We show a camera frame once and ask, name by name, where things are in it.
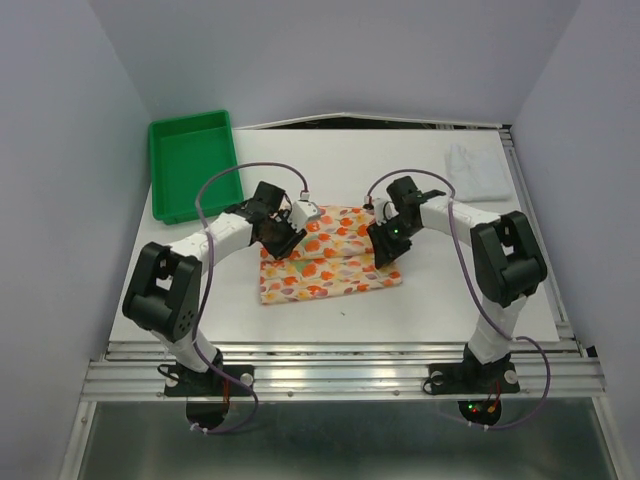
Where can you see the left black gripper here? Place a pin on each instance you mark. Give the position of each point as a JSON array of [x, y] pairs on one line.
[[282, 250]]

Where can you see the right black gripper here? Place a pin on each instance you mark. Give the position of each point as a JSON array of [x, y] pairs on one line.
[[385, 249]]

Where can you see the orange floral skirt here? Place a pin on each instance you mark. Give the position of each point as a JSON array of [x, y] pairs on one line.
[[336, 258]]

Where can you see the white skirt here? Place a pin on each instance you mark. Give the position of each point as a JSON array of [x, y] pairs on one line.
[[477, 175]]

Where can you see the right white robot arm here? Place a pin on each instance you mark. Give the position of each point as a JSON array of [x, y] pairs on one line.
[[499, 255]]

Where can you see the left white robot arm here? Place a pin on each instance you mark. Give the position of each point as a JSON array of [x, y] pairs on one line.
[[169, 282]]

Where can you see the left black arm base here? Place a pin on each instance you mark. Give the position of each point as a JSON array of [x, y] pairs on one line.
[[208, 395]]

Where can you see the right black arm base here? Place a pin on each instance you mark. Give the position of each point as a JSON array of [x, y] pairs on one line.
[[480, 388]]

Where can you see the green plastic bin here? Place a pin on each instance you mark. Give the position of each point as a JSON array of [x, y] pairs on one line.
[[184, 153]]

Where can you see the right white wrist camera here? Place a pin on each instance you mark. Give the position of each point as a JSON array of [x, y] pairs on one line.
[[383, 210]]

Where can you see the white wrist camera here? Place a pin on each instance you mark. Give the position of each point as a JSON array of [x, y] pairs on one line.
[[302, 213], [383, 210]]

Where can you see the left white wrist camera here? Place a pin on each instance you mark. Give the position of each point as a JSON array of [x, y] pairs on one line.
[[302, 213]]

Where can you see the aluminium right side rail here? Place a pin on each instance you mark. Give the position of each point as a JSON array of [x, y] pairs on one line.
[[550, 285]]

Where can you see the aluminium front rail frame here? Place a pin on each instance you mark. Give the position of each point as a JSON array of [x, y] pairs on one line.
[[321, 372]]

